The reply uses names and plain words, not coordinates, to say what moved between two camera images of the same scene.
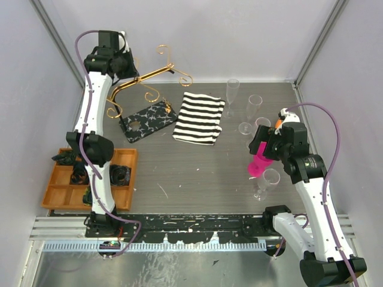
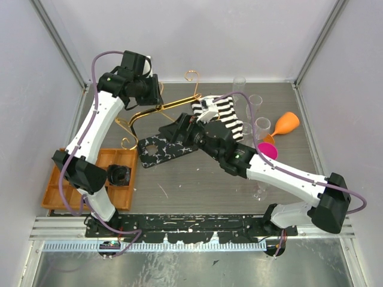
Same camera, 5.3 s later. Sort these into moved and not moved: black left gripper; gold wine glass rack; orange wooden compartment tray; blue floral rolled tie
Moved: black left gripper; gold wine glass rack
Not moved: orange wooden compartment tray; blue floral rolled tie
